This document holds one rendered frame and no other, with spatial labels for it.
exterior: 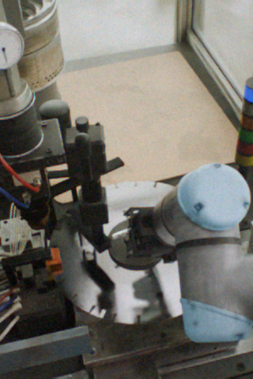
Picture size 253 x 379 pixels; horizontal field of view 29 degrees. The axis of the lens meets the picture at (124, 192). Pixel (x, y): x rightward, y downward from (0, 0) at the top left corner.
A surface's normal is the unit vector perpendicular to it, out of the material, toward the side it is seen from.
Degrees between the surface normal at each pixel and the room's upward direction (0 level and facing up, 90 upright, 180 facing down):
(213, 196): 32
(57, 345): 90
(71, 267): 0
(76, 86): 0
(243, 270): 1
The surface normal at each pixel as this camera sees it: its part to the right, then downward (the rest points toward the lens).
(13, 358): 0.23, 0.70
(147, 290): -0.05, -0.69
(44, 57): 0.75, 0.45
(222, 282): -0.02, -0.25
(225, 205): 0.21, -0.26
